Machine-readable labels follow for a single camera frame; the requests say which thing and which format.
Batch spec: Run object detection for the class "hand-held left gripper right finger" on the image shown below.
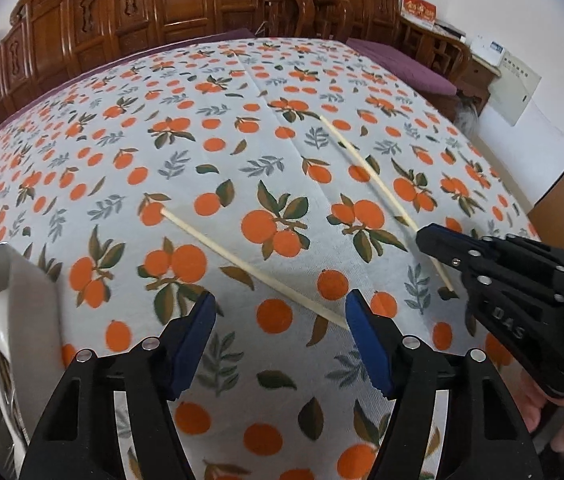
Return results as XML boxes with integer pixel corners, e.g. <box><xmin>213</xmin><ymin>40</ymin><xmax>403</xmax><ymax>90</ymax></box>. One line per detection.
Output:
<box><xmin>344</xmin><ymin>289</ymin><xmax>545</xmax><ymax>480</ymax></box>

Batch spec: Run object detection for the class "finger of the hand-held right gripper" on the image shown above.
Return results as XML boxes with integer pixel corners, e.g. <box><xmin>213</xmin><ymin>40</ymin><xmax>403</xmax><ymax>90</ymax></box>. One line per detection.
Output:
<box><xmin>415</xmin><ymin>224</ymin><xmax>564</xmax><ymax>307</ymax></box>
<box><xmin>478</xmin><ymin>234</ymin><xmax>564</xmax><ymax>273</ymax></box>

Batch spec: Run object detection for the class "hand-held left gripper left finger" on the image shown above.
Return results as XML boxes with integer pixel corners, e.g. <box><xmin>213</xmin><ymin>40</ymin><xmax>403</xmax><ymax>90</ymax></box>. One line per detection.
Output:
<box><xmin>22</xmin><ymin>290</ymin><xmax>217</xmax><ymax>480</ymax></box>

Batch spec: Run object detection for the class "light wooden chopstick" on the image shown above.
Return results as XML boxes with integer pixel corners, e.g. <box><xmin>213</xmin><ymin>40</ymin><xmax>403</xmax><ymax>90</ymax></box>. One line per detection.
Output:
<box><xmin>161</xmin><ymin>208</ymin><xmax>351</xmax><ymax>331</ymax></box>
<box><xmin>319</xmin><ymin>115</ymin><xmax>458</xmax><ymax>298</ymax></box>

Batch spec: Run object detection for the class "grey rectangular tray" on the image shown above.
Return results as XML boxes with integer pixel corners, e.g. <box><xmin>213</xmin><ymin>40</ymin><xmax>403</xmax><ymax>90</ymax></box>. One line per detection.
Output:
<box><xmin>0</xmin><ymin>241</ymin><xmax>65</xmax><ymax>468</ymax></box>

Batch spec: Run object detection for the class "brown board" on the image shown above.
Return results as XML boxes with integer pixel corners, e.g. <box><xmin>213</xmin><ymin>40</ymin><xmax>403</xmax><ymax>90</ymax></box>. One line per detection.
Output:
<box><xmin>526</xmin><ymin>157</ymin><xmax>564</xmax><ymax>250</ymax></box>

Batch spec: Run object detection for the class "grey fuzzy bundle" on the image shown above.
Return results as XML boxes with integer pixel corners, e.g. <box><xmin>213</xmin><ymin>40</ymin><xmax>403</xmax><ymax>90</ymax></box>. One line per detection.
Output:
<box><xmin>453</xmin><ymin>96</ymin><xmax>481</xmax><ymax>137</ymax></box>

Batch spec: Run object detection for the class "wooden side desk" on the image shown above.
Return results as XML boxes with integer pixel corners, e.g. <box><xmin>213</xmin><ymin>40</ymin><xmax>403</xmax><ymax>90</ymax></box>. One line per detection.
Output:
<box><xmin>398</xmin><ymin>14</ymin><xmax>500</xmax><ymax>106</ymax></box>

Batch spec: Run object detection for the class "white box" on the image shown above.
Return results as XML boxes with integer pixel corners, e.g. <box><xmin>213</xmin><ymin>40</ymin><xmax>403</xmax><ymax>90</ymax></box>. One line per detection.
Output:
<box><xmin>471</xmin><ymin>34</ymin><xmax>506</xmax><ymax>64</ymax></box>

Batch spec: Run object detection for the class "orange print tablecloth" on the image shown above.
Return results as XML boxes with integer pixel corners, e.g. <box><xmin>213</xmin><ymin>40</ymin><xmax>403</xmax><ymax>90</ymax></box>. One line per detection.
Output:
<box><xmin>0</xmin><ymin>37</ymin><xmax>543</xmax><ymax>480</ymax></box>

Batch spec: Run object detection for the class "red sign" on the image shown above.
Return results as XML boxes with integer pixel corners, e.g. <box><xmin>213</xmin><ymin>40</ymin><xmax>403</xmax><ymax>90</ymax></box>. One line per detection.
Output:
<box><xmin>400</xmin><ymin>0</ymin><xmax>438</xmax><ymax>29</ymax></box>

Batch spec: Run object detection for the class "wooden chair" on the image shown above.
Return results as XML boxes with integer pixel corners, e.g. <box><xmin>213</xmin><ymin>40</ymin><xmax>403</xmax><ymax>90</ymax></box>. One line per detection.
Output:
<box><xmin>312</xmin><ymin>0</ymin><xmax>356</xmax><ymax>44</ymax></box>
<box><xmin>256</xmin><ymin>0</ymin><xmax>313</xmax><ymax>39</ymax></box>

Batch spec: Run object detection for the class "carved wooden panel row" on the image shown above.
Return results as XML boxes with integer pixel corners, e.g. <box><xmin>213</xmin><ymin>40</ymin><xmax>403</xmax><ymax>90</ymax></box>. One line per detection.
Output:
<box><xmin>0</xmin><ymin>0</ymin><xmax>403</xmax><ymax>136</ymax></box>

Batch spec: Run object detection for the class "grey wall panel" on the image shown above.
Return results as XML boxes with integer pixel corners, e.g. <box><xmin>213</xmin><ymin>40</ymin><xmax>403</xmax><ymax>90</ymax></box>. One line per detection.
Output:
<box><xmin>486</xmin><ymin>51</ymin><xmax>544</xmax><ymax>127</ymax></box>

